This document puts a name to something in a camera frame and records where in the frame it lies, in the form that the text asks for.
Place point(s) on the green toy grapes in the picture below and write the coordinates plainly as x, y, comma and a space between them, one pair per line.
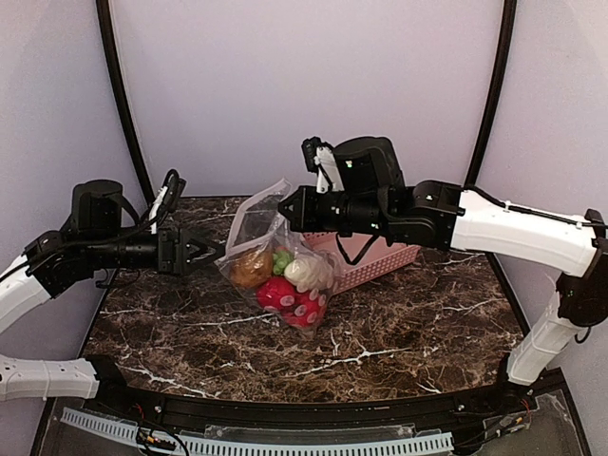
281, 259

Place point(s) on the left black frame post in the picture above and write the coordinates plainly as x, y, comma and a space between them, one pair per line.
116, 79

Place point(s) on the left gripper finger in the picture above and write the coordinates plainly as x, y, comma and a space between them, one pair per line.
193, 244
200, 261

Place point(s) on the black front table rail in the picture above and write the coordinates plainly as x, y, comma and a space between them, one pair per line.
463, 410

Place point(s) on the black frame post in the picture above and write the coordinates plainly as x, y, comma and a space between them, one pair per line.
494, 91
116, 79

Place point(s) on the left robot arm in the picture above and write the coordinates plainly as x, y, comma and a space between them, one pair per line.
103, 232

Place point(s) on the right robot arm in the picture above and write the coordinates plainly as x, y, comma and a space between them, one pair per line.
360, 189

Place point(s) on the clear zip top bag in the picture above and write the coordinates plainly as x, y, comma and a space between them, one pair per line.
254, 227

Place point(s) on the red toy fruit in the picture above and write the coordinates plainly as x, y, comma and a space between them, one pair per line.
276, 295
308, 310

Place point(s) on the pink perforated plastic basket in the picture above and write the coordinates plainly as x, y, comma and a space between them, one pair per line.
379, 260

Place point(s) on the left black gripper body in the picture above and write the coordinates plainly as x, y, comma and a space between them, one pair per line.
169, 252

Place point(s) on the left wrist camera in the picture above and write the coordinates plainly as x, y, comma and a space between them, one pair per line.
166, 199

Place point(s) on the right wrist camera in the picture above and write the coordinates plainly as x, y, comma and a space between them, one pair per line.
319, 160

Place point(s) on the white toy radish with leaves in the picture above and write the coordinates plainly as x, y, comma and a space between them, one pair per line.
307, 273

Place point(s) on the right black frame post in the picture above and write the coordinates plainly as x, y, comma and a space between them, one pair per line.
494, 91

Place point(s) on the brown toy potato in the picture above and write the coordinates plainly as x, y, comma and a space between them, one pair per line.
252, 268

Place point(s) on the white slotted cable duct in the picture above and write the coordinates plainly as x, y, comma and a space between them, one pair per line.
219, 440

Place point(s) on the red toy fruit front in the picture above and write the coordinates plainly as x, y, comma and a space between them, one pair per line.
276, 295

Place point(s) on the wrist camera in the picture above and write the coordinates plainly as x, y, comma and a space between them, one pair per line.
319, 160
166, 199

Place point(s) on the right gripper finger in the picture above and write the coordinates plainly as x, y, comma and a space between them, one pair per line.
283, 225
291, 204

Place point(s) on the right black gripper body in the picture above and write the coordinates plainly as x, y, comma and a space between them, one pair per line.
309, 209

